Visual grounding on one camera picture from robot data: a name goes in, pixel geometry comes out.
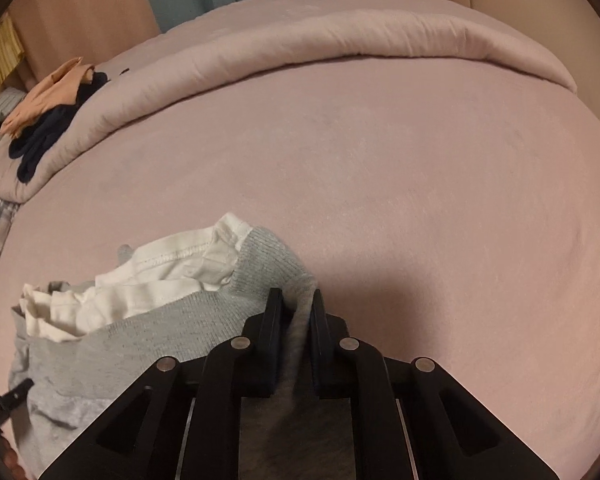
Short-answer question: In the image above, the peach garment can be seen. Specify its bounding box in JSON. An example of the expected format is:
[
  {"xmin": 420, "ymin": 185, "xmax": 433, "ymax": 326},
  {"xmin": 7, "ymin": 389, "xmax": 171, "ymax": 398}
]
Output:
[{"xmin": 0, "ymin": 57, "xmax": 97, "ymax": 139}]

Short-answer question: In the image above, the grey sweatshirt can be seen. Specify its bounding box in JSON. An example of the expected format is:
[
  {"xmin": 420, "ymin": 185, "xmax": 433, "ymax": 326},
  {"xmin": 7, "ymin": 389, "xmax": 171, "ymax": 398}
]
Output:
[{"xmin": 7, "ymin": 212, "xmax": 361, "ymax": 480}]

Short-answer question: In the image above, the navy garment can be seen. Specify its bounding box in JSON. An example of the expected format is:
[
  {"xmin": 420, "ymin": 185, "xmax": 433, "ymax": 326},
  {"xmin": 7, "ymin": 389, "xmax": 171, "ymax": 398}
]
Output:
[{"xmin": 7, "ymin": 71, "xmax": 110, "ymax": 183}]

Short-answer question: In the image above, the plaid pillow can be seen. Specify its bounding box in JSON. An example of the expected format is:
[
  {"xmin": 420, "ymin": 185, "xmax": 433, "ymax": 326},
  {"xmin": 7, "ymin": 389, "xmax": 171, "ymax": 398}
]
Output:
[{"xmin": 0, "ymin": 87, "xmax": 26, "ymax": 123}]

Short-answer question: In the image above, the yellow pleated cloth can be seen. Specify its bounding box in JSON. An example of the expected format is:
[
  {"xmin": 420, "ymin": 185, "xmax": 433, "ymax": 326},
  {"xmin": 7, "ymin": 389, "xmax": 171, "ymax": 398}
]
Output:
[{"xmin": 0, "ymin": 15, "xmax": 26, "ymax": 93}]

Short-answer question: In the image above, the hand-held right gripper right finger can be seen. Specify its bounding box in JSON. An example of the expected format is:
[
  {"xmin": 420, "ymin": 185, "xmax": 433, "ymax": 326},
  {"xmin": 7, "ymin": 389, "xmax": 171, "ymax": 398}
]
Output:
[{"xmin": 307, "ymin": 289, "xmax": 563, "ymax": 480}]

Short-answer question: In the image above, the pink comforter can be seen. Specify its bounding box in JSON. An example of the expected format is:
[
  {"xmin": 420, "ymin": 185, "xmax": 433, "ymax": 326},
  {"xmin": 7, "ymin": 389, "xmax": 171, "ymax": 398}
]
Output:
[{"xmin": 0, "ymin": 0, "xmax": 578, "ymax": 203}]

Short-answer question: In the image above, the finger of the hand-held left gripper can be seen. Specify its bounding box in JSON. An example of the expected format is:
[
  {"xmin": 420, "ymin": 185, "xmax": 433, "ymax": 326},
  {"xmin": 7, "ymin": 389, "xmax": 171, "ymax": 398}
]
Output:
[{"xmin": 0, "ymin": 379, "xmax": 35, "ymax": 423}]

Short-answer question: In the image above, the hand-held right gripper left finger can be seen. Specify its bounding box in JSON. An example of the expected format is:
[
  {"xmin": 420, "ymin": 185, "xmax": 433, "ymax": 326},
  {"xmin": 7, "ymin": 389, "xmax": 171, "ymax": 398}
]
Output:
[{"xmin": 37, "ymin": 287, "xmax": 286, "ymax": 480}]

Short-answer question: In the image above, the person's left hand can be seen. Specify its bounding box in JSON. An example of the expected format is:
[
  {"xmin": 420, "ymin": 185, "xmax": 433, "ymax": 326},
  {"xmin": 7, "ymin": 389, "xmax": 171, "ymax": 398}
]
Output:
[{"xmin": 0, "ymin": 432, "xmax": 19, "ymax": 472}]

